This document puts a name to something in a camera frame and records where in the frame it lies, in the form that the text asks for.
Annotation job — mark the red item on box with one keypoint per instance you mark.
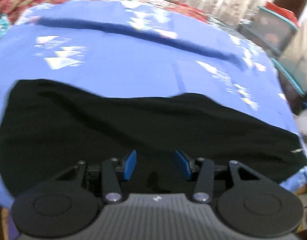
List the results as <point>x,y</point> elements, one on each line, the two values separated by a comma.
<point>283,12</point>

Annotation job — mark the blue patterned bedsheet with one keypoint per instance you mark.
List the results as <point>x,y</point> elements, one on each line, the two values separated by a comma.
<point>121,50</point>

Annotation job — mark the teal rimmed storage box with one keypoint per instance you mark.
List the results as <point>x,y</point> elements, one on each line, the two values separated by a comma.
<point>270,31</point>

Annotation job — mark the black pants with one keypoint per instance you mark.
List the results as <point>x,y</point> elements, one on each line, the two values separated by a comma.
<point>48,126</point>

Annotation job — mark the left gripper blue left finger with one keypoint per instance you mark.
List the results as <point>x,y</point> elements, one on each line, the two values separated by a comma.
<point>122,168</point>

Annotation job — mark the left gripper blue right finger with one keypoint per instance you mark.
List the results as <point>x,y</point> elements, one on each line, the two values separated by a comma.
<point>190,168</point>

